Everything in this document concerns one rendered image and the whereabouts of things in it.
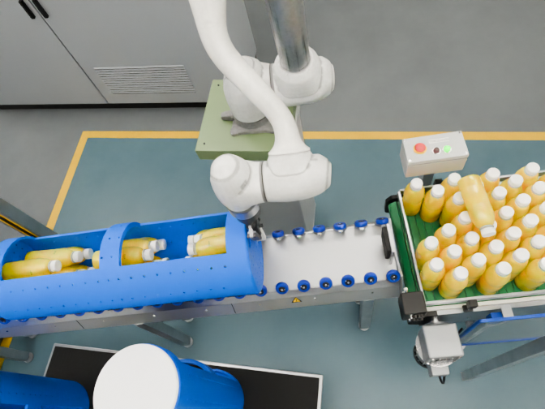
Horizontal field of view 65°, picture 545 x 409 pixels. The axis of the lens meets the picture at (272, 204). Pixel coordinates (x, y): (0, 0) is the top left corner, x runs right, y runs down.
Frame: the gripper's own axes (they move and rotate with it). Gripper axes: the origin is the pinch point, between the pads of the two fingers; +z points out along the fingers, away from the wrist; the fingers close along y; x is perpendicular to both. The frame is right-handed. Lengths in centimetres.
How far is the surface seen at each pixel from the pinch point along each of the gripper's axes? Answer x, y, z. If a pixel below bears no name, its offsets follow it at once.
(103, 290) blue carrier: 50, -13, -2
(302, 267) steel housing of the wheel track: -11.0, -4.4, 23.3
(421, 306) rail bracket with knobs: -47, -24, 16
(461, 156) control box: -69, 22, 6
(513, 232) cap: -77, -7, 7
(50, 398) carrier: 111, -37, 69
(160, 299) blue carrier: 33.4, -16.0, 4.1
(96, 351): 111, -12, 101
